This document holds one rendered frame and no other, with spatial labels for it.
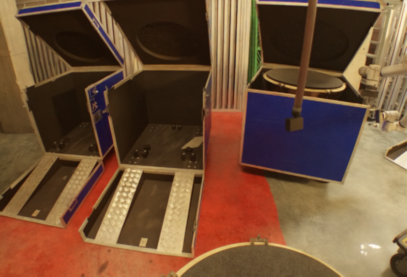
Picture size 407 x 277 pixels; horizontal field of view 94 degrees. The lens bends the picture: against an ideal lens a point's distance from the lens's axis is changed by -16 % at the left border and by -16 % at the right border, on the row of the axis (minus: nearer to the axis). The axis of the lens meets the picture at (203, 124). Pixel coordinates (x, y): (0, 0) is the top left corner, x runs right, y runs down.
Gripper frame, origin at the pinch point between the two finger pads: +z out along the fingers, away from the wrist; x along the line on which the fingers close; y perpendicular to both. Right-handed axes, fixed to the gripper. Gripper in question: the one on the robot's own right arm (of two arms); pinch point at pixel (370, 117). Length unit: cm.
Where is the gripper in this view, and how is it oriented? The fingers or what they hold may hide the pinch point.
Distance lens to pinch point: 239.4
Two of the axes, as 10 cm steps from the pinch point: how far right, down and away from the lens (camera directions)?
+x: 0.7, 10.0, 0.4
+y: 1.2, 0.3, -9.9
